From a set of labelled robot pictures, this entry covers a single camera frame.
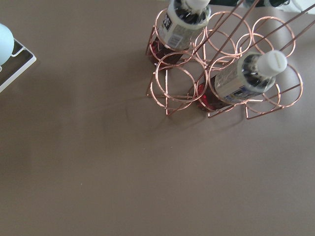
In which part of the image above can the tea bottle middle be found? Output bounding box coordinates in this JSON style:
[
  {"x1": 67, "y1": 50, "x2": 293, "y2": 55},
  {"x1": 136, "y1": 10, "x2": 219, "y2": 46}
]
[{"x1": 197, "y1": 50, "x2": 287, "y2": 111}]

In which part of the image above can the copper wire bottle basket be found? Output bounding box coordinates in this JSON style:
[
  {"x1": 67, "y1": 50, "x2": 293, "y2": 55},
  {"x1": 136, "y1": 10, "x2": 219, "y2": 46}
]
[{"x1": 146, "y1": 5, "x2": 315, "y2": 119}]

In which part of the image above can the tea bottle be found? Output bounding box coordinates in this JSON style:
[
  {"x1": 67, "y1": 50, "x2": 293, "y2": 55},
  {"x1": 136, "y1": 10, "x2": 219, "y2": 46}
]
[
  {"x1": 149, "y1": 0, "x2": 211, "y2": 64},
  {"x1": 197, "y1": 50, "x2": 287, "y2": 111}
]

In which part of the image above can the tea bottle back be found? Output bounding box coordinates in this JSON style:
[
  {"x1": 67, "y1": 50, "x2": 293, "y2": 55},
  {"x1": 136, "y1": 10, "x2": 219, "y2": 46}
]
[{"x1": 149, "y1": 0, "x2": 211, "y2": 64}]

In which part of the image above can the white cup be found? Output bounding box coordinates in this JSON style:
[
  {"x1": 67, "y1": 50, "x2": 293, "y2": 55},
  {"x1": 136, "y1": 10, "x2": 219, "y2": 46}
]
[{"x1": 0, "y1": 24, "x2": 14, "y2": 65}]

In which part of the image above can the white cup rack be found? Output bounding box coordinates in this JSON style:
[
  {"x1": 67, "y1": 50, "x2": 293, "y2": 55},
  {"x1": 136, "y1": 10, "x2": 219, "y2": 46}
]
[{"x1": 0, "y1": 39, "x2": 37, "y2": 92}]

